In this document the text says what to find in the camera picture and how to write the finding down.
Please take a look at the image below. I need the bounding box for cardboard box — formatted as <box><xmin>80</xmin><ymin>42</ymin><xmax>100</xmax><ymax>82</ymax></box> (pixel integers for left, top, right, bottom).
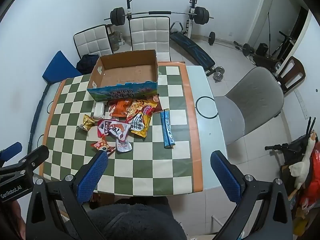
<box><xmin>87</xmin><ymin>49</ymin><xmax>160</xmax><ymax>102</ymax></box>

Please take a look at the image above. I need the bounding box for dark blue bag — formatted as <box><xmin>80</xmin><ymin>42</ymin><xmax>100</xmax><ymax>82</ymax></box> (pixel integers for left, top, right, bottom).
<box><xmin>76</xmin><ymin>54</ymin><xmax>100</xmax><ymax>75</ymax></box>

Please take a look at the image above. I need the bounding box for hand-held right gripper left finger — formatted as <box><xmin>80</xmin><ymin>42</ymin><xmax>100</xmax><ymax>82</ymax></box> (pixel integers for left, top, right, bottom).
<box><xmin>25</xmin><ymin>151</ymin><xmax>110</xmax><ymax>240</ymax></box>

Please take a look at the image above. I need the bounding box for small gold snack packet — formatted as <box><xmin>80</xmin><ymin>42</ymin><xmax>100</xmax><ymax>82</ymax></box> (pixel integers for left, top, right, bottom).
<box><xmin>79</xmin><ymin>114</ymin><xmax>97</xmax><ymax>132</ymax></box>

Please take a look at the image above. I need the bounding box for blue cushion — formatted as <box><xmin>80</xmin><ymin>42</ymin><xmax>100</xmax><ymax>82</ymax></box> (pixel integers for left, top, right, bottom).
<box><xmin>42</xmin><ymin>50</ymin><xmax>83</xmax><ymax>83</ymax></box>

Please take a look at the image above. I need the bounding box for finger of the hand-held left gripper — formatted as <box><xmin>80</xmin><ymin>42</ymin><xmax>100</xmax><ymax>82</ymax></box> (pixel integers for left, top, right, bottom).
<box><xmin>0</xmin><ymin>145</ymin><xmax>50</xmax><ymax>178</ymax></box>
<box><xmin>0</xmin><ymin>142</ymin><xmax>23</xmax><ymax>167</ymax></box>

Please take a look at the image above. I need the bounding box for orange patterned snack packet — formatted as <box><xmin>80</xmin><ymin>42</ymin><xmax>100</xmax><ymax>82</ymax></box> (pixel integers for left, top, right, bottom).
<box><xmin>126</xmin><ymin>99</ymin><xmax>158</xmax><ymax>117</ymax></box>

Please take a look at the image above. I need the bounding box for chrome dumbbell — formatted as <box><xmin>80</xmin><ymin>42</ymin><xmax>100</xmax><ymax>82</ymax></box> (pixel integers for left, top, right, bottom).
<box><xmin>212</xmin><ymin>66</ymin><xmax>225</xmax><ymax>82</ymax></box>

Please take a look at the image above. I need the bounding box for long blue snack packet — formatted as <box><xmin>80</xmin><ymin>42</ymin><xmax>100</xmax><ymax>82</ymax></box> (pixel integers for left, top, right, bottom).
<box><xmin>160</xmin><ymin>110</ymin><xmax>176</xmax><ymax>148</ymax></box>

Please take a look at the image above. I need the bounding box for black ring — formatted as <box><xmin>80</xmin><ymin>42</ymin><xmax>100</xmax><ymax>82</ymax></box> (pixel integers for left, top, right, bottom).
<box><xmin>196</xmin><ymin>96</ymin><xmax>217</xmax><ymax>118</ymax></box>

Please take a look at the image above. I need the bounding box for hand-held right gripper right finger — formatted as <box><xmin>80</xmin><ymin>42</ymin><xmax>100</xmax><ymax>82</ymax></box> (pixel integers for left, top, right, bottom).
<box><xmin>210</xmin><ymin>150</ymin><xmax>293</xmax><ymax>240</ymax></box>

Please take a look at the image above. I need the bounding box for grey chair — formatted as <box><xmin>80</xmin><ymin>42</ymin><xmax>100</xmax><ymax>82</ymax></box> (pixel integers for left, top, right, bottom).
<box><xmin>214</xmin><ymin>66</ymin><xmax>285</xmax><ymax>145</ymax></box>

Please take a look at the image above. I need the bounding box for small orange mushroom snack packet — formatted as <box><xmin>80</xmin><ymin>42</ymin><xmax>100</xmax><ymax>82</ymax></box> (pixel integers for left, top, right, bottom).
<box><xmin>90</xmin><ymin>135</ymin><xmax>116</xmax><ymax>153</ymax></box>

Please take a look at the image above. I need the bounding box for green checkered tablecloth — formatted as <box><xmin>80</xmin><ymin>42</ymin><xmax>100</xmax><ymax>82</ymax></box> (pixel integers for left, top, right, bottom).
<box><xmin>40</xmin><ymin>61</ymin><xmax>203</xmax><ymax>197</ymax></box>

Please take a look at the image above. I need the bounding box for person's dark fleece clothing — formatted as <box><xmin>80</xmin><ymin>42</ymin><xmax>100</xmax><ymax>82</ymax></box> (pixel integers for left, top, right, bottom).
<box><xmin>65</xmin><ymin>196</ymin><xmax>188</xmax><ymax>240</ymax></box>

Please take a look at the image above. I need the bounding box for clear water jug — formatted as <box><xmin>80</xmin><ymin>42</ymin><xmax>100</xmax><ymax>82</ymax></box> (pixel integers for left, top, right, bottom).
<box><xmin>107</xmin><ymin>30</ymin><xmax>125</xmax><ymax>53</ymax></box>

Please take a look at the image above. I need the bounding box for yellow snack packet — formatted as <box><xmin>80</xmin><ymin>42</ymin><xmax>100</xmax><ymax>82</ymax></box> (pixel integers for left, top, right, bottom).
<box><xmin>129</xmin><ymin>106</ymin><xmax>153</xmax><ymax>138</ymax></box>

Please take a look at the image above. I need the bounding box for red bag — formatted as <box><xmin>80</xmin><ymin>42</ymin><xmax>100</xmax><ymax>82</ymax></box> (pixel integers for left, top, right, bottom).
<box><xmin>299</xmin><ymin>149</ymin><xmax>320</xmax><ymax>210</ymax></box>

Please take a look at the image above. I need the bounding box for black scooter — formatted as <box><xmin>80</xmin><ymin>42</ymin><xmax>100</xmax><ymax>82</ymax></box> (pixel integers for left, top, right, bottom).
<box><xmin>265</xmin><ymin>116</ymin><xmax>315</xmax><ymax>165</ymax></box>

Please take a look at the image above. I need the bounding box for dark wooden chair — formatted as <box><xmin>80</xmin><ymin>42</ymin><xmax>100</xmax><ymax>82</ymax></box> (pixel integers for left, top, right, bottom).
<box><xmin>277</xmin><ymin>56</ymin><xmax>306</xmax><ymax>94</ymax></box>

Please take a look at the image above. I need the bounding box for small black barbell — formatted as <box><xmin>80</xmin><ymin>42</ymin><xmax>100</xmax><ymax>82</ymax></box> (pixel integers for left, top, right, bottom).
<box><xmin>204</xmin><ymin>31</ymin><xmax>252</xmax><ymax>55</ymax></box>

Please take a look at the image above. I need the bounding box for long black exercise bar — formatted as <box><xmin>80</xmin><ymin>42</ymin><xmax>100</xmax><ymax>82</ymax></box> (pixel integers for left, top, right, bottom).
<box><xmin>28</xmin><ymin>82</ymin><xmax>50</xmax><ymax>153</ymax></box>

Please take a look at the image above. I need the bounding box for red and white snack packet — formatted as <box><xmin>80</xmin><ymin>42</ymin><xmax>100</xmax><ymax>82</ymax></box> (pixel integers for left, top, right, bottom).
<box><xmin>97</xmin><ymin>119</ymin><xmax>131</xmax><ymax>140</ymax></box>

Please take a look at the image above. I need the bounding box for white plush goose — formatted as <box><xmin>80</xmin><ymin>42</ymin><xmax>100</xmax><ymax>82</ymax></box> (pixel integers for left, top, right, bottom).
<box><xmin>289</xmin><ymin>132</ymin><xmax>318</xmax><ymax>189</ymax></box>

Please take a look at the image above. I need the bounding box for white padded chair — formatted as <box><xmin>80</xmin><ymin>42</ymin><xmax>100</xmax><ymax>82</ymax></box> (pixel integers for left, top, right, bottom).
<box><xmin>73</xmin><ymin>24</ymin><xmax>112</xmax><ymax>60</ymax></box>
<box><xmin>129</xmin><ymin>16</ymin><xmax>172</xmax><ymax>62</ymax></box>

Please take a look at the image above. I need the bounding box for black weight bench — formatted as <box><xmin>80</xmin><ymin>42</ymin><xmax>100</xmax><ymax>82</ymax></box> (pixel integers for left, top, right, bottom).
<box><xmin>124</xmin><ymin>0</ymin><xmax>217</xmax><ymax>77</ymax></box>

